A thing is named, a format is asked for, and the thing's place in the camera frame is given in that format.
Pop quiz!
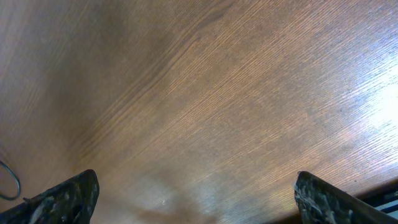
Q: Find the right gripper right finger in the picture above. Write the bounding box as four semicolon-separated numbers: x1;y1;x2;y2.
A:
294;171;395;224

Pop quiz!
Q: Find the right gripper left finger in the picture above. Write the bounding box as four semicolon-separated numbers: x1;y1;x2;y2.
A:
1;169;100;224

